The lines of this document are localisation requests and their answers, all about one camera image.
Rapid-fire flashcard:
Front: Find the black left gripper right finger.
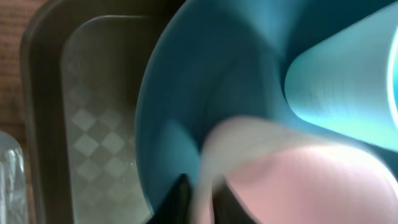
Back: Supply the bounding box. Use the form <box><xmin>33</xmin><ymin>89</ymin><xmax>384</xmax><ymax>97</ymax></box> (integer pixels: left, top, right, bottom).
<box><xmin>213</xmin><ymin>179</ymin><xmax>256</xmax><ymax>224</ymax></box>

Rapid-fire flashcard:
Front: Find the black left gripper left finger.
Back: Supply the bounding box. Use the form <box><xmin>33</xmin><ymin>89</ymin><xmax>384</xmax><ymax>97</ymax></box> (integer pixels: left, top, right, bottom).
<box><xmin>147</xmin><ymin>174</ymin><xmax>192</xmax><ymax>224</ymax></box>

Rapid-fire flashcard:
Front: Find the pink cup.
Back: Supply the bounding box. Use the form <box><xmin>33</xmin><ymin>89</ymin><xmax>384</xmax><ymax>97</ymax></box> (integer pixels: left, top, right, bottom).
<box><xmin>190</xmin><ymin>116</ymin><xmax>397</xmax><ymax>224</ymax></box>

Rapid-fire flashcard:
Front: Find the dark blue plate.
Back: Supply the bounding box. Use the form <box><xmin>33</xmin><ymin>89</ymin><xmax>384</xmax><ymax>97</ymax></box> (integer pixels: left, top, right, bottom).
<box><xmin>135</xmin><ymin>0</ymin><xmax>397</xmax><ymax>213</ymax></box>

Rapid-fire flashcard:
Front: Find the light blue cup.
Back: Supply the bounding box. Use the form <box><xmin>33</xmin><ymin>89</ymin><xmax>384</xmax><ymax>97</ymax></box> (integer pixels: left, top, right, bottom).
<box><xmin>284</xmin><ymin>2</ymin><xmax>397</xmax><ymax>151</ymax></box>

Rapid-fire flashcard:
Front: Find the clear plastic bin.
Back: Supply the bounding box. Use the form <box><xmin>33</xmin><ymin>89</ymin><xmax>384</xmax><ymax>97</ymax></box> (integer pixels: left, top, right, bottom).
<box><xmin>1</xmin><ymin>131</ymin><xmax>29</xmax><ymax>224</ymax></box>

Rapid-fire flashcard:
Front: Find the brown plastic serving tray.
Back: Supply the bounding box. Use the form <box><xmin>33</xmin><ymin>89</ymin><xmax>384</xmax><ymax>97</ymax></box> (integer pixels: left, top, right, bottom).
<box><xmin>21</xmin><ymin>0</ymin><xmax>182</xmax><ymax>223</ymax></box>

